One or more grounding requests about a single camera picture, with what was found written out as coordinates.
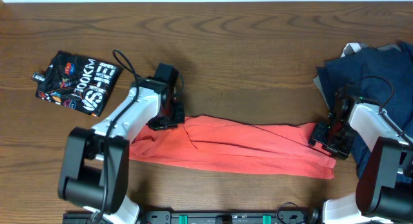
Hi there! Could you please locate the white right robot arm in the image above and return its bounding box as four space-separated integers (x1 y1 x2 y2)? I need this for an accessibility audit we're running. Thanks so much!
308 94 412 223

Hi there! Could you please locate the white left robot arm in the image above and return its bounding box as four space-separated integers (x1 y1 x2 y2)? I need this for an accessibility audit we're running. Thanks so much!
57 77 185 223

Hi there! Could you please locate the grey white garment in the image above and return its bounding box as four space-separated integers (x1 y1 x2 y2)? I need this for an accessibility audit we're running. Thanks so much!
340 43 401 57

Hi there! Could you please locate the navy blue garment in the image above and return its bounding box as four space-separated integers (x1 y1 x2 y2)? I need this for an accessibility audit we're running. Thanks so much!
317 43 412 183

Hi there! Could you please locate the orange printed t-shirt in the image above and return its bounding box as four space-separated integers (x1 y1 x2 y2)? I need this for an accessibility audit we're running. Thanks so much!
130 116 336 179

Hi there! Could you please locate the black printed folded t-shirt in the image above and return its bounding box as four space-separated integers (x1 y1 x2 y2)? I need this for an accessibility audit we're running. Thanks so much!
31 51 123 117

